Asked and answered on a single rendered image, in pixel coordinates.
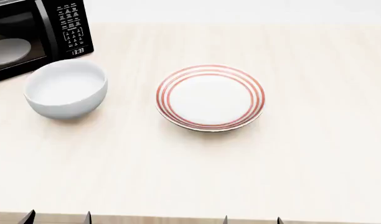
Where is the black microwave oven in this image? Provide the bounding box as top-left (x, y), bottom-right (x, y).
top-left (0, 0), bottom-right (95, 84)

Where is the white bowl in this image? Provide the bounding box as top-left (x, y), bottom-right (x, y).
top-left (23, 58), bottom-right (108, 120)

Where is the white plate with red rings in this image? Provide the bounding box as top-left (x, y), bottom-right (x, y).
top-left (155, 64), bottom-right (266, 133)

